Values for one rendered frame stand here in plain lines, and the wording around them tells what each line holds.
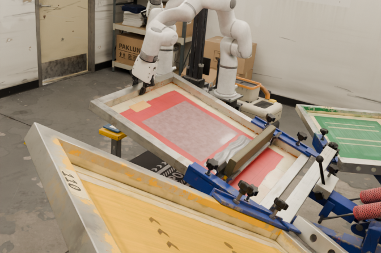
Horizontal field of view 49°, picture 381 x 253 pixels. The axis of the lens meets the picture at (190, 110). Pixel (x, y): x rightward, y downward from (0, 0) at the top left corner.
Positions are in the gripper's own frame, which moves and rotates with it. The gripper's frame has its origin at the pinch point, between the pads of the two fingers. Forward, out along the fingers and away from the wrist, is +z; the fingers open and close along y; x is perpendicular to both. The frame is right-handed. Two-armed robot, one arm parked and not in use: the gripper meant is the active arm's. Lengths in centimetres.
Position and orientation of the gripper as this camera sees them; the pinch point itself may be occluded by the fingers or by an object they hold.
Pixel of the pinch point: (138, 88)
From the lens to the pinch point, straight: 190.6
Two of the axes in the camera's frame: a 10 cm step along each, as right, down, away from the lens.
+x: -5.1, 2.7, -8.1
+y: -8.0, -5.0, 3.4
